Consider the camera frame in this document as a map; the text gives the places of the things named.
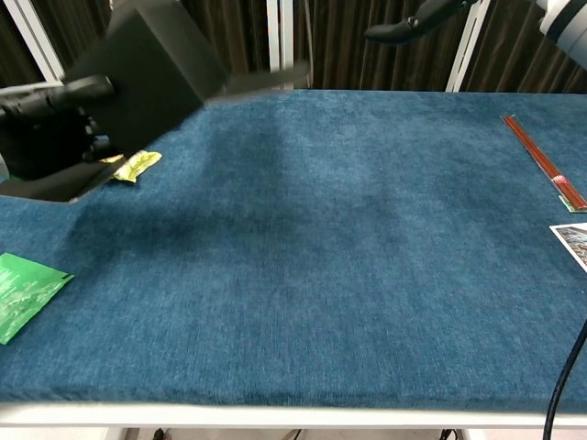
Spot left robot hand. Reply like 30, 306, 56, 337
0, 75, 116, 181

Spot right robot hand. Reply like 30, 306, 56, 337
364, 0, 478, 45

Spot black paper box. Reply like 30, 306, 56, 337
0, 0, 313, 204

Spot black pleated curtain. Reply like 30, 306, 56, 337
293, 0, 473, 91
27, 0, 271, 88
460, 0, 587, 95
0, 8, 47, 91

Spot yellow-green snack packet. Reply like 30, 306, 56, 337
98, 149, 162, 183

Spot green sachet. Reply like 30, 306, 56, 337
0, 251, 75, 346

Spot red-brown chopsticks in wrapper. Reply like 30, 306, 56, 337
500, 114, 587, 215

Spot blue table mat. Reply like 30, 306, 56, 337
0, 86, 587, 412

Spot photo postcard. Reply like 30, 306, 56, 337
548, 223, 587, 275

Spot white frame post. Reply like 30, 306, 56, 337
0, 0, 65, 84
447, 0, 490, 93
265, 0, 294, 91

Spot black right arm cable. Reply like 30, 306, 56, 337
543, 320, 587, 440

